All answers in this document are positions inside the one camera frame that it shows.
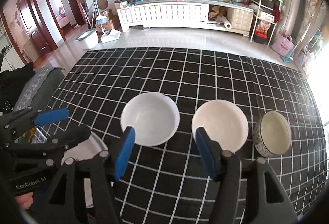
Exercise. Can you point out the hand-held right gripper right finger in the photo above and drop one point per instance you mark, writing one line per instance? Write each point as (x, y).
(205, 154)

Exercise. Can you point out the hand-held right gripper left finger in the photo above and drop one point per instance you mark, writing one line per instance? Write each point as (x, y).
(124, 154)

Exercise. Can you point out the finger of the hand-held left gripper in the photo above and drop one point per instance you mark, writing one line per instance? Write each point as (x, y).
(51, 116)
(73, 136)

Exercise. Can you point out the large plain white plate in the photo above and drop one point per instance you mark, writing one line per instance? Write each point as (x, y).
(88, 148)

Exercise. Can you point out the plain cream bowl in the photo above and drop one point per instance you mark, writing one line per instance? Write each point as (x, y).
(221, 123)

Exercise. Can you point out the white bowl with red print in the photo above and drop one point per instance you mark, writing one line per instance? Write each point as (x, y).
(150, 118)

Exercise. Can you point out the flower patterned bowl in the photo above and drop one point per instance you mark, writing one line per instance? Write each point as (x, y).
(273, 134)

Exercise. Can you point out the person's left hand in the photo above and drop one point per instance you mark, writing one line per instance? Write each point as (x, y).
(24, 201)

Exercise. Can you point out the grey patterned chair cushion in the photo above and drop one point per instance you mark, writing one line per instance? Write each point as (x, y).
(41, 85)

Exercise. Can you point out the black cloth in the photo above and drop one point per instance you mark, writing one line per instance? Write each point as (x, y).
(15, 80)

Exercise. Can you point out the black checkered tablecloth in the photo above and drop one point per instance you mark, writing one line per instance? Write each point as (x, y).
(180, 77)

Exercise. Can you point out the white mop bucket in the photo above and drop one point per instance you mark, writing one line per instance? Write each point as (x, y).
(87, 40)

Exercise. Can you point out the dark wooden door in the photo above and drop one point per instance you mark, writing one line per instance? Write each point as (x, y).
(33, 28)

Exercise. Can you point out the white dustpan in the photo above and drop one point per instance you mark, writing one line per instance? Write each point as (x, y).
(110, 36)

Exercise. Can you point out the white paper roll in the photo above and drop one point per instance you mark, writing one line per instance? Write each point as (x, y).
(225, 25)

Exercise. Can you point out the pink bag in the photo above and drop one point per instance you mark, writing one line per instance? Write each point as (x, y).
(283, 45)

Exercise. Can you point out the white tv cabinet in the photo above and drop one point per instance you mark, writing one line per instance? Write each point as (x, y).
(167, 14)

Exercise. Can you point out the white metal storage rack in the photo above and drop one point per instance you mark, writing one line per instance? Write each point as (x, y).
(264, 15)

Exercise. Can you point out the dark wooden door frame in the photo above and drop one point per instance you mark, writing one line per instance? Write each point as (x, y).
(74, 0)

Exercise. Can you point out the round brown wall decor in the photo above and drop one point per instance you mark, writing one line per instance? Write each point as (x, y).
(102, 3)

